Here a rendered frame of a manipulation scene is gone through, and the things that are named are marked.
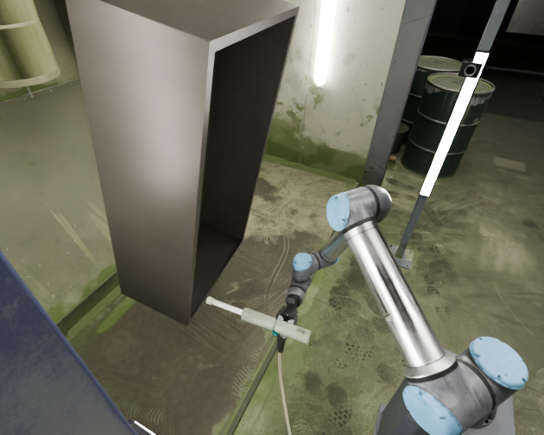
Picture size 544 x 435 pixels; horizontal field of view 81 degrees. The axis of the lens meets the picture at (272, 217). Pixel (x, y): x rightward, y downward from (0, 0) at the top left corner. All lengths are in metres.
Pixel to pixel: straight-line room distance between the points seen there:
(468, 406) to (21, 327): 1.02
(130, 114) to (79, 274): 1.45
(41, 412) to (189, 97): 0.65
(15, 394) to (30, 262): 1.91
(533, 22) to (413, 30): 4.95
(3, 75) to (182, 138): 1.24
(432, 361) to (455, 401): 0.10
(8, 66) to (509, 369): 2.18
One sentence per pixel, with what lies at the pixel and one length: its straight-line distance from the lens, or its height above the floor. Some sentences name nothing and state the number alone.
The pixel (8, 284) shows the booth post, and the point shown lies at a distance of 0.21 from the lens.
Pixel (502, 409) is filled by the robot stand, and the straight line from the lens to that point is 1.44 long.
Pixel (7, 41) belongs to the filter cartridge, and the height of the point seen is 1.44.
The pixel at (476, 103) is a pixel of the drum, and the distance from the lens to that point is 3.43.
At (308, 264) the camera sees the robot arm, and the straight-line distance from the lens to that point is 1.53.
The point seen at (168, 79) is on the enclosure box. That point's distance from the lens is 0.81.
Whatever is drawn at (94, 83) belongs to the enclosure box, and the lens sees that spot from 0.97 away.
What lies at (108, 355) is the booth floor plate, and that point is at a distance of 2.12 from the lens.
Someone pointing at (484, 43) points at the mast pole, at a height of 1.46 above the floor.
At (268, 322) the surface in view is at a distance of 1.44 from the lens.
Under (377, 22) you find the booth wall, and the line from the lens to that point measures 2.82.
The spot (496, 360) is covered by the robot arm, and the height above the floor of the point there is 0.91.
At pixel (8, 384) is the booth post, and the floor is 1.59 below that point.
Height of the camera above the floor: 1.78
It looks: 40 degrees down
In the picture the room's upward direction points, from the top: 2 degrees clockwise
